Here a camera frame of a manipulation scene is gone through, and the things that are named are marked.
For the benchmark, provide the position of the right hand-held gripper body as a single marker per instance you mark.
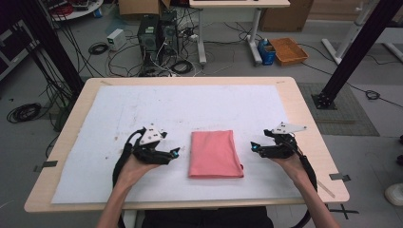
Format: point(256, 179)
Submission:
point(282, 148)

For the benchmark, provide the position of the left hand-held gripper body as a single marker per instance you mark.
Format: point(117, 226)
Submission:
point(150, 153)

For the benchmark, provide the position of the pink tank top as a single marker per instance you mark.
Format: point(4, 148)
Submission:
point(215, 155)

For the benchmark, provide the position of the person's right hand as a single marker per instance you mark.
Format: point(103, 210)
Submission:
point(294, 167)

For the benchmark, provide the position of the person's left hand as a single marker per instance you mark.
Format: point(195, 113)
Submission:
point(134, 171)

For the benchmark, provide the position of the white table mat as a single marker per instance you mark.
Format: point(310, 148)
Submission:
point(95, 158)

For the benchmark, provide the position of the wooden stick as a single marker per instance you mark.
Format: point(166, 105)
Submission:
point(326, 189)

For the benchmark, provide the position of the grey tape strip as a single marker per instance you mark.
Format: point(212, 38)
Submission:
point(47, 164)
point(338, 177)

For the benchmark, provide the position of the grey floor mat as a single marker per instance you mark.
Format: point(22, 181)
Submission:
point(348, 120)

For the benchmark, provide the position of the person's dark clothing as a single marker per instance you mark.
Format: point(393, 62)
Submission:
point(206, 220)

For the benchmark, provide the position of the blue container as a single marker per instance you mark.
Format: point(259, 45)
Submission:
point(266, 55)

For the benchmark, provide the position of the orange tray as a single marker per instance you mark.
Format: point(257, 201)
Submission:
point(288, 50)

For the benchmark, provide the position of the black computer tower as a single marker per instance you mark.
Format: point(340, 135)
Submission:
point(148, 39)
point(169, 31)

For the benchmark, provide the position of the white power supply box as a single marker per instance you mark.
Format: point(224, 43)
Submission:
point(116, 39)

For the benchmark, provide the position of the large closed cardboard box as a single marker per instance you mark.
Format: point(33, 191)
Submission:
point(285, 15)

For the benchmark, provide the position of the white round object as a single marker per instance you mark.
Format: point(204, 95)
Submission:
point(395, 194)

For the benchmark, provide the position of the open cardboard box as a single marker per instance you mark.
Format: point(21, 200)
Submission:
point(139, 6)

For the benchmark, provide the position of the white desk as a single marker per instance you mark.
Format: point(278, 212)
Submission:
point(237, 3)

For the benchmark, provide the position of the round white table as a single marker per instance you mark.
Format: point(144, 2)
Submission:
point(79, 9)

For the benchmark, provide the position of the dark equipment rack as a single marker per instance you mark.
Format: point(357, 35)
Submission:
point(12, 47)

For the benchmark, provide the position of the black frame post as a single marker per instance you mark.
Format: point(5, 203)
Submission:
point(53, 47)
point(358, 47)

